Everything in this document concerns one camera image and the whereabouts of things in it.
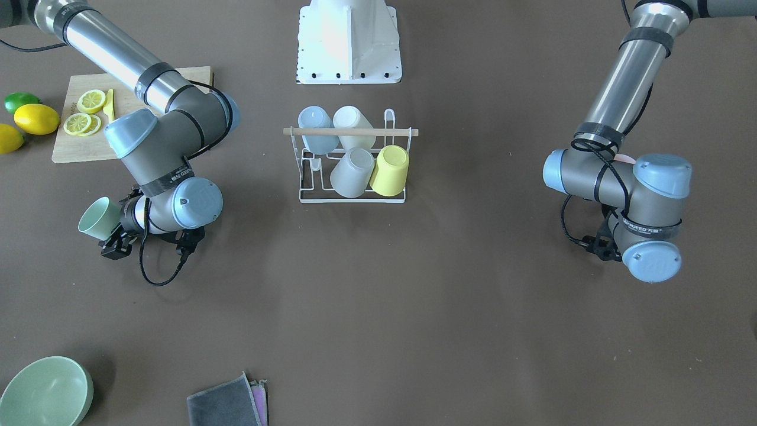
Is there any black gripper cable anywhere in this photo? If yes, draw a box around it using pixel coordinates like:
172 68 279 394
138 198 206 287

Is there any yellow plastic knife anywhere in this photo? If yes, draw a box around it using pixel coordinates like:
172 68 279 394
102 88 115 124

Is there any green plastic cup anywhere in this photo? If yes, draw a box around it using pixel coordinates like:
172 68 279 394
78 196 121 241

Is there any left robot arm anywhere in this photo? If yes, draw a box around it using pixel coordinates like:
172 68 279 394
542 1 756 283

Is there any yellow lemon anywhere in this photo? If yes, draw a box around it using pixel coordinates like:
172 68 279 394
14 104 60 135
0 123 25 154

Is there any grey folded cloth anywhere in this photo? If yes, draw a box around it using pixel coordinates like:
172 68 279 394
187 373 268 425

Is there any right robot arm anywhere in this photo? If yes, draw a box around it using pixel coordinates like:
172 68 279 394
2 1 239 260

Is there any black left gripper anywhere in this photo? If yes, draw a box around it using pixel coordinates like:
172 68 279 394
583 207 622 262

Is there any blue plastic cup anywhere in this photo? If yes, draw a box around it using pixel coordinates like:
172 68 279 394
297 106 341 156

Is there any pink plastic cup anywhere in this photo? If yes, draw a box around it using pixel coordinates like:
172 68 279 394
614 153 636 164

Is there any lemon slice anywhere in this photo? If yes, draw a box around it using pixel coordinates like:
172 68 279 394
79 114 102 137
76 89 106 114
62 112 94 137

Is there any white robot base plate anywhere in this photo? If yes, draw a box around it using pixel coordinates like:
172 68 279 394
296 1 403 85

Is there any white wire cup rack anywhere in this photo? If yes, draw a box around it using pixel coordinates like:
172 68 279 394
283 106 419 204

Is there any green lime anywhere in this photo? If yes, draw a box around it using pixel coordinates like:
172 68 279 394
4 92 41 114

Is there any green bowl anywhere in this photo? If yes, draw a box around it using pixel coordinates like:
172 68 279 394
1 356 94 425

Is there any yellow plastic cup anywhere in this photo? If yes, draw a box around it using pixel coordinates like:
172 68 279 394
368 144 409 196

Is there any grey plastic cup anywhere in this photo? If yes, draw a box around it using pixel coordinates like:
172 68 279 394
330 147 375 198

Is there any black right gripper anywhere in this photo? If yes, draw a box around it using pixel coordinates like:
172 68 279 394
99 192 146 260

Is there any cream plastic cup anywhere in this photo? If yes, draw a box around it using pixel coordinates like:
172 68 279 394
332 105 376 151

